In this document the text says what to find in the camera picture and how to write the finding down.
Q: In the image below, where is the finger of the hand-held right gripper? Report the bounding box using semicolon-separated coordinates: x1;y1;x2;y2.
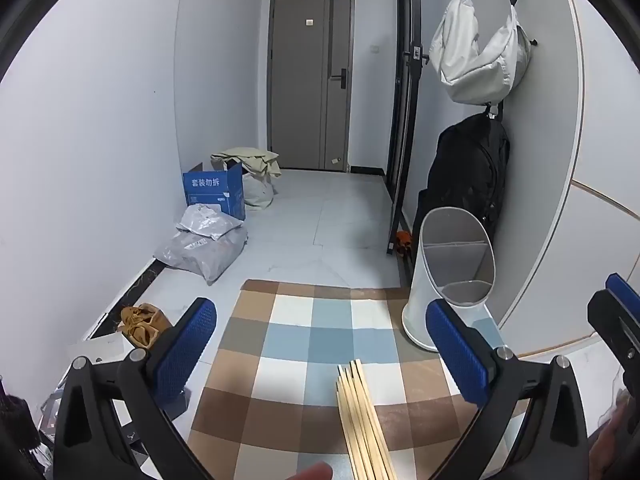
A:
586;272;640;391

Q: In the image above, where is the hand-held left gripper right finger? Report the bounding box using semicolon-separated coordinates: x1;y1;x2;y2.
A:
426;299;591;480

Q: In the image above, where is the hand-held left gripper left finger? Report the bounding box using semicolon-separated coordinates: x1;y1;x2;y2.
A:
54;297;218;480

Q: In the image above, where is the white utensil holder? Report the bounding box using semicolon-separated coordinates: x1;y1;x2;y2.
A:
402;206;497;352

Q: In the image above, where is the set of wooden chopsticks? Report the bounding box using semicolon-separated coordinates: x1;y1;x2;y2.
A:
336;359;399;480

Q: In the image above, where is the person's right hand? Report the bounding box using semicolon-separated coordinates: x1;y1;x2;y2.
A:
589;401;632;480

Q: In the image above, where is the person's left hand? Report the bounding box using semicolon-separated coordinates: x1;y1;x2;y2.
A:
291;462;334;480

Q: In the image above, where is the large grey parcel bag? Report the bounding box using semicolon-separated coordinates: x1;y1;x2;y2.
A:
152;227;248;286

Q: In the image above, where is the checked mat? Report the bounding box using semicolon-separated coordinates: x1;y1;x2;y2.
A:
187;280;526;480

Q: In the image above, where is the small grey parcel bag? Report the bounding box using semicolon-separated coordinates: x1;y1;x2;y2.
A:
175;203;244;241

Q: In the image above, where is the blue cardboard box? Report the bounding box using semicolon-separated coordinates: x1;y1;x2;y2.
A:
182;161;247;222

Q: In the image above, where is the white plastic bag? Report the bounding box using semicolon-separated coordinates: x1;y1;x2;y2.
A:
242;172;275;210

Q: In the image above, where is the black backpack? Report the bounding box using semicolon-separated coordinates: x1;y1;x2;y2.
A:
410;112;512;256

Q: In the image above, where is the beige cloth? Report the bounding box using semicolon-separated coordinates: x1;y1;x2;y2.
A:
211;146;282;178

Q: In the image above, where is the black metal rack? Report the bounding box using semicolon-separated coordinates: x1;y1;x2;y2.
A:
385;0;431;257

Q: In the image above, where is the grey door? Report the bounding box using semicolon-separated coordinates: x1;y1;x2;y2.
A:
268;0;357;173

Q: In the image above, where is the white sling bag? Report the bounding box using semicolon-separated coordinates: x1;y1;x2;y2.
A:
429;0;538;107

